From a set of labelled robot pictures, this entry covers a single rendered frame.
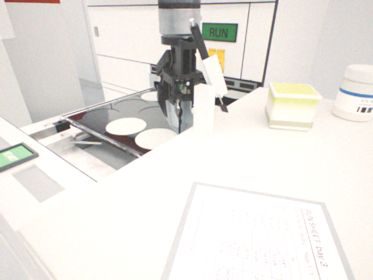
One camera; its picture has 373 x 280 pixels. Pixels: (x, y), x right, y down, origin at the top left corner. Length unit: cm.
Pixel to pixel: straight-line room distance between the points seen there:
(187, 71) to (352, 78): 30
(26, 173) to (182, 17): 33
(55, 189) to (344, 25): 206
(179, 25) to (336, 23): 180
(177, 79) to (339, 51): 182
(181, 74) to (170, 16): 9
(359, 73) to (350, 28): 162
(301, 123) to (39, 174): 42
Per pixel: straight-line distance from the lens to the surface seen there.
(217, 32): 74
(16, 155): 42
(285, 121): 44
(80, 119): 68
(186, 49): 43
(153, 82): 94
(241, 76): 72
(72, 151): 57
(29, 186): 36
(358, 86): 53
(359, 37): 214
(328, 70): 218
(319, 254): 25
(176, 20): 43
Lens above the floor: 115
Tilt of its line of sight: 29 degrees down
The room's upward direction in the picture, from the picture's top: straight up
